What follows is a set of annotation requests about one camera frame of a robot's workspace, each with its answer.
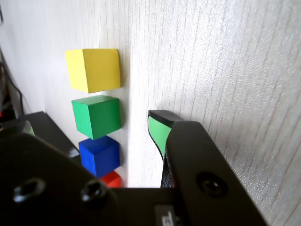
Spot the red wooden cube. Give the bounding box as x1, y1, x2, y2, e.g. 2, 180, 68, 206
100, 170, 122, 188

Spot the black open box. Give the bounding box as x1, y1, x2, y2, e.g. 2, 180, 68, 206
35, 115, 80, 159

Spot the thin dark background cable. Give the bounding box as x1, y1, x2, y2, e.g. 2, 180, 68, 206
0, 46, 25, 118

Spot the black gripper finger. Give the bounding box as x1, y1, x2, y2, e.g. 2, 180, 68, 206
147, 109, 270, 226
0, 120, 118, 226

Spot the green wooden cube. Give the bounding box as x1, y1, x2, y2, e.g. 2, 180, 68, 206
71, 96, 122, 140

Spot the yellow wooden cube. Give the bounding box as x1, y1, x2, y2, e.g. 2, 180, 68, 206
65, 48, 121, 94

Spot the blue wooden cube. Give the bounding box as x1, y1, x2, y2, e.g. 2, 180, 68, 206
78, 135, 121, 178

